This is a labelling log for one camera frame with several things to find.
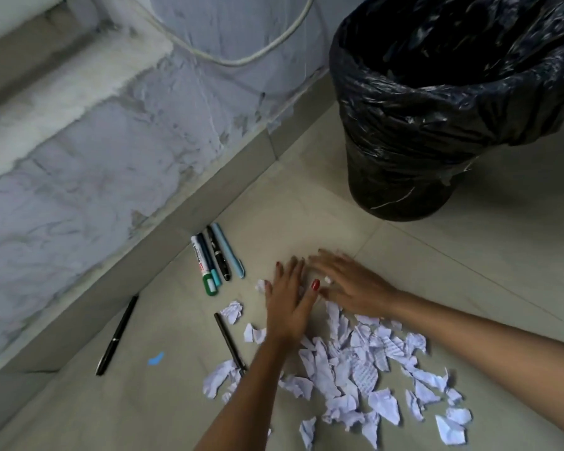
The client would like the person's right hand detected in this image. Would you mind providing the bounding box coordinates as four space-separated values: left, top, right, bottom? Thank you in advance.
307 249 403 321

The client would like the person's left hand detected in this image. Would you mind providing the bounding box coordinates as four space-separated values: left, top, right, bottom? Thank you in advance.
264 257 321 346

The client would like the person's right forearm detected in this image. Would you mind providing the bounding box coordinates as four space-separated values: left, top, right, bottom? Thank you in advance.
394 294 564 443

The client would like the person's left forearm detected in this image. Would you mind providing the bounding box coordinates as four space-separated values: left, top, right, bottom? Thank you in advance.
194 334 308 451

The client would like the pile of torn paper pieces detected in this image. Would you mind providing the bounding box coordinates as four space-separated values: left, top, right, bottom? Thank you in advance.
202 278 473 451

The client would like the light blue pen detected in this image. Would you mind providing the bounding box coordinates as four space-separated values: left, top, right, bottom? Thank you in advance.
211 222 246 279

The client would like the slim black pen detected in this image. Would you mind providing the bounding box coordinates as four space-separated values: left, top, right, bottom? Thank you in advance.
95 294 140 376
213 313 248 376

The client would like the glossy black pen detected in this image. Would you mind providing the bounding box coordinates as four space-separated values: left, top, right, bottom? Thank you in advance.
205 225 232 282

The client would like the black round trash bin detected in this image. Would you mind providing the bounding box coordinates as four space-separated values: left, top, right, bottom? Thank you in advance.
345 136 473 223

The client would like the dark pen with teal cap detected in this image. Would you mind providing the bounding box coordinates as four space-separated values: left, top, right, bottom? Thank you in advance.
197 233 222 287

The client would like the white marker with green cap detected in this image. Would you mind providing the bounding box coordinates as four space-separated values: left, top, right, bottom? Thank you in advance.
191 236 219 297

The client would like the black plastic trash bag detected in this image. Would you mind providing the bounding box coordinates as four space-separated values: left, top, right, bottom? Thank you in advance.
329 0 564 186

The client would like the white cable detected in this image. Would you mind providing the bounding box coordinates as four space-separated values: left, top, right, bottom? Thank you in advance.
122 0 317 68

